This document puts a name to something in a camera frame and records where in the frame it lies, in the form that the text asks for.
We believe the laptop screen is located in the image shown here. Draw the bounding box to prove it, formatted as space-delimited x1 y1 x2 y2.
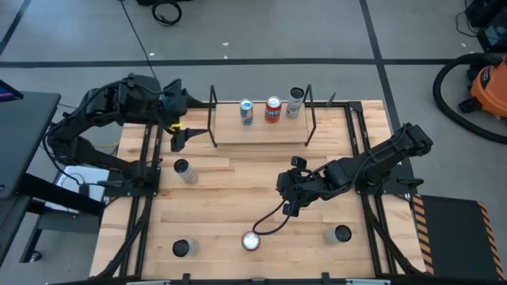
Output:
0 78 24 103

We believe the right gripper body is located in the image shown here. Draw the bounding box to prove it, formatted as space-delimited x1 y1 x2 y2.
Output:
276 165 337 205

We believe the black equipment case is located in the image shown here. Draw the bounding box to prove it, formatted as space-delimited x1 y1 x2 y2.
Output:
455 0 507 55

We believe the black camera cable loop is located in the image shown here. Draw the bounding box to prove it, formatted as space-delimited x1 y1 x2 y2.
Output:
252 199 296 237

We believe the black desk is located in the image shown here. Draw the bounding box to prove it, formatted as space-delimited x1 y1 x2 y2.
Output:
0 90 106 266

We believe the black aluminium table frame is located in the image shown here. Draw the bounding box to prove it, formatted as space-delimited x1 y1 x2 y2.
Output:
90 101 427 285

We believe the white Celsius tropical can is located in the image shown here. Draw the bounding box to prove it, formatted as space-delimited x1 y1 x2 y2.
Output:
322 224 353 245
173 158 199 186

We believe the orange shop vacuum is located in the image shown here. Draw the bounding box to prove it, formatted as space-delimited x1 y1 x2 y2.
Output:
459 55 507 120
432 53 507 144

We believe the blue silver Red Bull can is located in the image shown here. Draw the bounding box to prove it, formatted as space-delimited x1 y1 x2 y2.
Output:
238 98 255 127

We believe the long black floor cable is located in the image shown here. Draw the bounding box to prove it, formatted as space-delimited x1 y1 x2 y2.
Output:
120 0 162 88

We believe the white device box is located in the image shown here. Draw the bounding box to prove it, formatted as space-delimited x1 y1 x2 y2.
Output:
45 165 112 215

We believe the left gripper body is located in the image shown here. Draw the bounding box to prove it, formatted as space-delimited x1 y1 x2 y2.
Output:
152 78 191 127

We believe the white Celsius Arctic can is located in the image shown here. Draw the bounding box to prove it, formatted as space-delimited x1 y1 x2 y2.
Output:
171 238 201 259
285 86 306 120

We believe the black wire rack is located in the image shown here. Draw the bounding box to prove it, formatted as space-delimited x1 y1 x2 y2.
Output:
207 83 318 148

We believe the coiled black cable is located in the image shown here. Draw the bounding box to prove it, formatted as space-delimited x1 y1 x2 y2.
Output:
151 0 183 27

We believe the black hazard-striped floor mat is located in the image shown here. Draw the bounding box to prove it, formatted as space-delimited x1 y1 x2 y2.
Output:
411 194 507 282

